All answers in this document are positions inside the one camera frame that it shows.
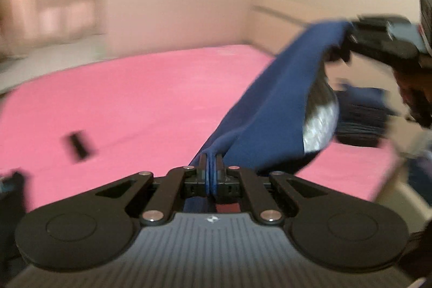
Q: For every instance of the navy blue garment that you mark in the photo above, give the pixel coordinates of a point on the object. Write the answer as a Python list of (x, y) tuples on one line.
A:
[(283, 121)]

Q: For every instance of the person's right hand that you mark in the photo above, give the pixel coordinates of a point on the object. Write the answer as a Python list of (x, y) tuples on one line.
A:
[(414, 83)]

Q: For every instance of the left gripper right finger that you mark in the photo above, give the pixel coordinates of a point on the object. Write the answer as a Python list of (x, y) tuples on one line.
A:
[(235, 184)]

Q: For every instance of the pink ribbed bed blanket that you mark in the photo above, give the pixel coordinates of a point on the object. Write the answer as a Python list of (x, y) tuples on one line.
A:
[(142, 113)]

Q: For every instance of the small black object on bed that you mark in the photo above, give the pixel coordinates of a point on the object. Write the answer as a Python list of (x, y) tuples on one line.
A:
[(78, 146)]

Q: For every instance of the beige wooden headboard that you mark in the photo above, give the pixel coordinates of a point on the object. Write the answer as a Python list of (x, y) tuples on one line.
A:
[(274, 24)]

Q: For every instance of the stack of folded dark clothes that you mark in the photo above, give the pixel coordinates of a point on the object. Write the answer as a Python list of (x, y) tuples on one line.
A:
[(363, 116)]

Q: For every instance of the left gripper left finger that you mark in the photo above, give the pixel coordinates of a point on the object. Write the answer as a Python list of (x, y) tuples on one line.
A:
[(173, 190)]

